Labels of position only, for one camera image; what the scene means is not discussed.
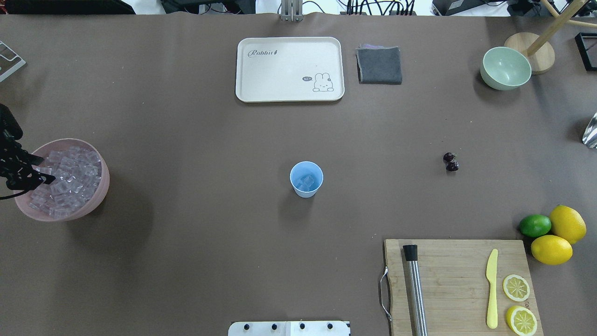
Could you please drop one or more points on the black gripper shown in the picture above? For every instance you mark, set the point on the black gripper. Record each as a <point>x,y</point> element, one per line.
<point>15,164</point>

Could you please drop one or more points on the mint green bowl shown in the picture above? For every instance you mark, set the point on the mint green bowl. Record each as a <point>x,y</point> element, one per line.
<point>505,68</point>

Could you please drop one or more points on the lemon half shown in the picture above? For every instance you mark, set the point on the lemon half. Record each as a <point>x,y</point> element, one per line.
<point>516,288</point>
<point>521,321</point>

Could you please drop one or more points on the cream rabbit tray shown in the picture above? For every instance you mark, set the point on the cream rabbit tray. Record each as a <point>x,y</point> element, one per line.
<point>289,69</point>

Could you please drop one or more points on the wooden cutting board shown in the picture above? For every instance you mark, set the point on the wooden cutting board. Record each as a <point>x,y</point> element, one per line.
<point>454,285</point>

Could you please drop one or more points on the light blue cup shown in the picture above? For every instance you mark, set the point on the light blue cup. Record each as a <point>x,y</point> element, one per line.
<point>304,168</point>

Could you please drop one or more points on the green lime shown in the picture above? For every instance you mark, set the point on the green lime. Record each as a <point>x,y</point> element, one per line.
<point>535,226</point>

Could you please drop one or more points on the dark red cherry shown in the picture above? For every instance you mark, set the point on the dark red cherry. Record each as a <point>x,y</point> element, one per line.
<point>449,157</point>
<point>452,166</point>

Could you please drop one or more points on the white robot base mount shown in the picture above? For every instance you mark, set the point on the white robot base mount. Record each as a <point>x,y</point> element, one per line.
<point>290,328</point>

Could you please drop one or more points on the steel muddler black tip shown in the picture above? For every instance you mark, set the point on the steel muddler black tip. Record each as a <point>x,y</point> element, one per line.
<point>418,315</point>

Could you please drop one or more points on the black frame on table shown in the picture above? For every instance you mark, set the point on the black frame on table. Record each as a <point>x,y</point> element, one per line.
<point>587,47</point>

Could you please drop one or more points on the grey folded cloth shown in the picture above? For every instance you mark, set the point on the grey folded cloth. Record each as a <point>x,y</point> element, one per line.
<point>379,65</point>

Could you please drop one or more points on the yellow lemon outer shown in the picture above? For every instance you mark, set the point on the yellow lemon outer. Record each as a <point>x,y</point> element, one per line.
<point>567,223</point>

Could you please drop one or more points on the lemon half upper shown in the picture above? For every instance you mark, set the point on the lemon half upper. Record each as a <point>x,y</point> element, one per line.
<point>521,321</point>

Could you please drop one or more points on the metal scoop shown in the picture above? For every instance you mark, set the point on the metal scoop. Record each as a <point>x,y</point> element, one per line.
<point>589,137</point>

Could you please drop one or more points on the yellow plastic knife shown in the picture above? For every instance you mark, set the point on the yellow plastic knife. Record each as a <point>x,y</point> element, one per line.
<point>491,277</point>

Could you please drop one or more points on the lemon half lower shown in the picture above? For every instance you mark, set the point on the lemon half lower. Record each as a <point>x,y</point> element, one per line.
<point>516,288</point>

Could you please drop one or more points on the yellow lemon near board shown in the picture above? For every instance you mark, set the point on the yellow lemon near board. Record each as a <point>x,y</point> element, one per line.
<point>551,250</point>

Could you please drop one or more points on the pile of clear ice cubes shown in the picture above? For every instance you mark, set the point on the pile of clear ice cubes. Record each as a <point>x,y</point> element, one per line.
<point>78,172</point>

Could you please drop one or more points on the wooden stand with round base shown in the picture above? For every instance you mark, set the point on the wooden stand with round base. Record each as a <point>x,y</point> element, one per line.
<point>536,48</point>

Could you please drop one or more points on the pink bowl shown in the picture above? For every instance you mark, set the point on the pink bowl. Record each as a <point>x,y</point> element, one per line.
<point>96,199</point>

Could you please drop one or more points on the clear ice cube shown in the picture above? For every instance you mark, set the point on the clear ice cube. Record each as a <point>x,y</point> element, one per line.
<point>307,183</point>

